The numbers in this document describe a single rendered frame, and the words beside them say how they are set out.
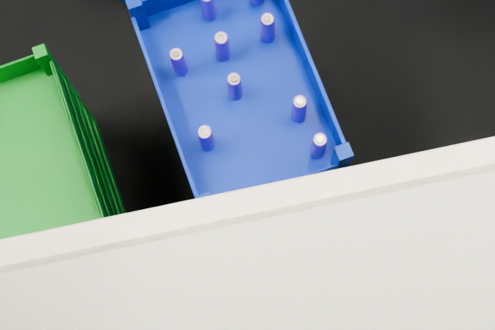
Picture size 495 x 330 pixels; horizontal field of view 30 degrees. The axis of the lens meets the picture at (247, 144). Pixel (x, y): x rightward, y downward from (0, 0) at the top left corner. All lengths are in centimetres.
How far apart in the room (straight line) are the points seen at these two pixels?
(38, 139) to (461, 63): 81
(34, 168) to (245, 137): 36
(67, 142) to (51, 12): 49
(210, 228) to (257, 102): 108
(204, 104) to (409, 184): 108
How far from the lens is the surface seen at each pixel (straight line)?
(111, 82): 177
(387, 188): 15
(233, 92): 120
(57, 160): 141
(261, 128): 122
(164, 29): 127
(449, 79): 178
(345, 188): 15
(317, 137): 115
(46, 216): 139
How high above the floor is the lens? 165
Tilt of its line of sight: 75 degrees down
